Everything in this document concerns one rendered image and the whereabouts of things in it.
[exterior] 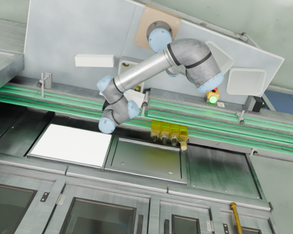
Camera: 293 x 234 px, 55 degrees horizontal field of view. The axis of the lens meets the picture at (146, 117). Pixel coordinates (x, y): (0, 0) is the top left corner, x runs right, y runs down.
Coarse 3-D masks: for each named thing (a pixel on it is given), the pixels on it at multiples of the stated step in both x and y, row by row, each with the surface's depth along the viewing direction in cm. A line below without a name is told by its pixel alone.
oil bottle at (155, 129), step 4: (152, 120) 180; (156, 120) 179; (152, 124) 174; (156, 124) 175; (160, 124) 176; (152, 128) 171; (156, 128) 171; (152, 132) 168; (156, 132) 168; (152, 136) 169
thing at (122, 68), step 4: (124, 60) 173; (120, 64) 174; (132, 64) 181; (136, 64) 173; (120, 68) 176; (124, 68) 183; (128, 68) 182; (120, 72) 179; (140, 84) 188; (132, 88) 189; (140, 88) 188; (140, 92) 183
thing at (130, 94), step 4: (100, 92) 154; (124, 92) 154; (128, 92) 155; (132, 92) 156; (136, 92) 158; (128, 96) 154; (132, 96) 154; (136, 96) 154; (140, 96) 156; (128, 100) 156; (136, 100) 155; (140, 100) 155; (140, 104) 157
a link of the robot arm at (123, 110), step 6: (120, 102) 122; (126, 102) 123; (132, 102) 124; (114, 108) 123; (120, 108) 122; (126, 108) 123; (132, 108) 122; (138, 108) 127; (114, 114) 125; (120, 114) 124; (126, 114) 124; (132, 114) 124; (114, 120) 126; (120, 120) 126; (126, 120) 126
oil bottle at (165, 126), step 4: (164, 124) 176; (168, 124) 177; (160, 128) 175; (164, 128) 172; (168, 128) 173; (160, 132) 170; (164, 132) 169; (168, 132) 169; (160, 136) 169; (168, 136) 169
